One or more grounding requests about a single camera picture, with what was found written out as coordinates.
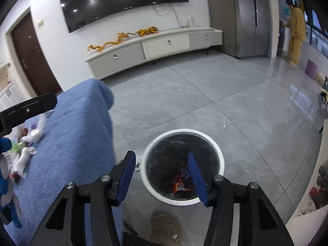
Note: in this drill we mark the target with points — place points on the orange red snack wrapper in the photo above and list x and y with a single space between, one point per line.
179 185

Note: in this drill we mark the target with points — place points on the dark red handbag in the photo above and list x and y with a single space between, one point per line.
319 197

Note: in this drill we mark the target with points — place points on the white round trash bin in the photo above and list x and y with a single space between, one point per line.
169 153

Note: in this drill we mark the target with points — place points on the white television cabinet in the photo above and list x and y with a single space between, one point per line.
128 53

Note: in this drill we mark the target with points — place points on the brown wooden door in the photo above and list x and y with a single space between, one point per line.
33 56

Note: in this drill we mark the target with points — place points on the white side cabinet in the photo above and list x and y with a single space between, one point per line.
10 92

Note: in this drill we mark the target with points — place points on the black wall television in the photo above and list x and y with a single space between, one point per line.
123 2

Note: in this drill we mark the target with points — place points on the beige slipper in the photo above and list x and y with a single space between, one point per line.
165 229

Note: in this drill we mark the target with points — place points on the crumpled white wrapper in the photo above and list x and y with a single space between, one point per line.
24 158

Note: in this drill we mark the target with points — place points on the purple snack wrapper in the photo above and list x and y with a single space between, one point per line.
185 172

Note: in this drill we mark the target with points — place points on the grey brown tall cabinet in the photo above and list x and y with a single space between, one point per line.
220 10

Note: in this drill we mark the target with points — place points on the grey refrigerator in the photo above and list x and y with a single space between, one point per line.
251 18

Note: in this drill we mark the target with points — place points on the white plastic bag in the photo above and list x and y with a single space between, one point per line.
35 133

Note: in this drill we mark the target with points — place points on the long golden dragon ornament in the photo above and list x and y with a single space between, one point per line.
112 42

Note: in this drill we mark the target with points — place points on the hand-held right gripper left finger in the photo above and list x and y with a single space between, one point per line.
125 178

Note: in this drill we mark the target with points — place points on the white wall switch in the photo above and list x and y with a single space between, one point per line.
40 22

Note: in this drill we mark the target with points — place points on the short golden dragon ornament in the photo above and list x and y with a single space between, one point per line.
147 31

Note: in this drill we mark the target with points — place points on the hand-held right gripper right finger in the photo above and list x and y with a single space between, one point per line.
197 179

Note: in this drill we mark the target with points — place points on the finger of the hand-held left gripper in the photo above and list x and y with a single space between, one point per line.
28 109

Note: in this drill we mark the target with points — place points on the purple stool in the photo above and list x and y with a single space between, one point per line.
311 68

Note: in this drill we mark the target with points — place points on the blue plush blanket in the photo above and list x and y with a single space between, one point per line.
76 133

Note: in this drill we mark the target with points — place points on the green wrapper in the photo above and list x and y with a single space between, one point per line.
17 147

